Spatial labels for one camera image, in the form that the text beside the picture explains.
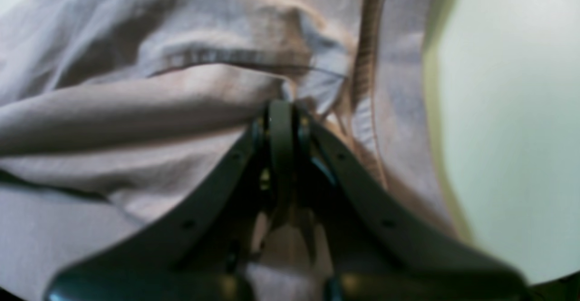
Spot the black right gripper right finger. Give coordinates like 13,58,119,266
294,107,531,301

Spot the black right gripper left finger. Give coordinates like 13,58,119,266
45,100,295,301

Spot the mauve t-shirt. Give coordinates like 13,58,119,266
1,0,457,301

